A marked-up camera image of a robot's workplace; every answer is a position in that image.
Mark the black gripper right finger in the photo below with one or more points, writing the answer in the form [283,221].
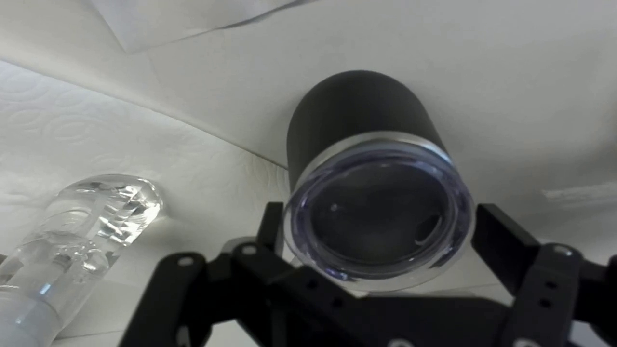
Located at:
[551,290]

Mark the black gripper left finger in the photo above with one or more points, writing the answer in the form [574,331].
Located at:
[192,290]

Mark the clear plastic cup lid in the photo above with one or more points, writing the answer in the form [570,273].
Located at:
[377,219]

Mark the black tumbler cup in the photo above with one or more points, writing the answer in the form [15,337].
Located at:
[352,107]

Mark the white paper towel sheet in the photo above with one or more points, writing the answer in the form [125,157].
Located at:
[127,142]

